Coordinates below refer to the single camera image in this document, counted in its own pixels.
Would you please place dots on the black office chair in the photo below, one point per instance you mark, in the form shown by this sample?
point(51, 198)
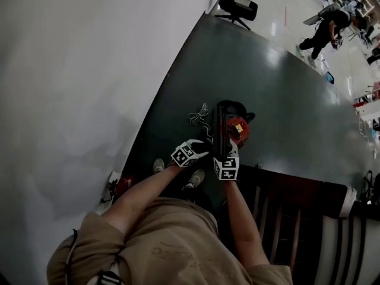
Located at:
point(240, 4)

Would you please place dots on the person's right shoe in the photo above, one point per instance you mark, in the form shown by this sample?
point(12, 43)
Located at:
point(196, 178)

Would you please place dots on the blue round object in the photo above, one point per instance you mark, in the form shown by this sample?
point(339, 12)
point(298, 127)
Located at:
point(330, 78)

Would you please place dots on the red vacuum cleaner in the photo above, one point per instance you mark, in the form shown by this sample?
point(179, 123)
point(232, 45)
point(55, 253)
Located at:
point(240, 129)

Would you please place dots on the person's shoe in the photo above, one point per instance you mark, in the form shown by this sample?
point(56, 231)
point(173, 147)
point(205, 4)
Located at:
point(196, 178)
point(158, 165)

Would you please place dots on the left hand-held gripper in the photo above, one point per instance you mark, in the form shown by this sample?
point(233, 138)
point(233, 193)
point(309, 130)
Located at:
point(184, 156)

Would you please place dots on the person's left forearm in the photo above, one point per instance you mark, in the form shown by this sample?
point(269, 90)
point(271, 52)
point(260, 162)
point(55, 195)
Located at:
point(142, 194)

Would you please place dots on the person's left shoe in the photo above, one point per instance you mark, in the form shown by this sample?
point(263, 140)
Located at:
point(158, 165)

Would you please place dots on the grey stair steps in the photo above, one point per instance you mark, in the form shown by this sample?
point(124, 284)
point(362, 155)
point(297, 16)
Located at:
point(365, 248)

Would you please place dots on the person's black trousers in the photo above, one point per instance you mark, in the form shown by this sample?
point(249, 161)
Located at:
point(205, 200)

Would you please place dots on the person's right forearm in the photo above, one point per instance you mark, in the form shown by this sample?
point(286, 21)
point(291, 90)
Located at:
point(240, 218)

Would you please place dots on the black tripod stand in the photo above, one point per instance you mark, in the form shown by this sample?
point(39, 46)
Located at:
point(369, 188)

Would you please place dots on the small red device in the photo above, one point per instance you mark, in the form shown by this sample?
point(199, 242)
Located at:
point(124, 184)

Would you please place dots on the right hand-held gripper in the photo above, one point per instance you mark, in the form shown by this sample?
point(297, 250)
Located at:
point(226, 168)

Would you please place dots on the person's tan shirt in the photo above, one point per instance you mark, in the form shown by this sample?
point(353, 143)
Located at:
point(172, 248)

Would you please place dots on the dark wooden stair railing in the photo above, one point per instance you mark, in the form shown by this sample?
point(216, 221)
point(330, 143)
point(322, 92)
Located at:
point(285, 218)

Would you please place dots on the white power strip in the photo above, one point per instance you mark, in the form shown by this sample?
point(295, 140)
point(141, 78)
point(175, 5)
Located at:
point(113, 178)

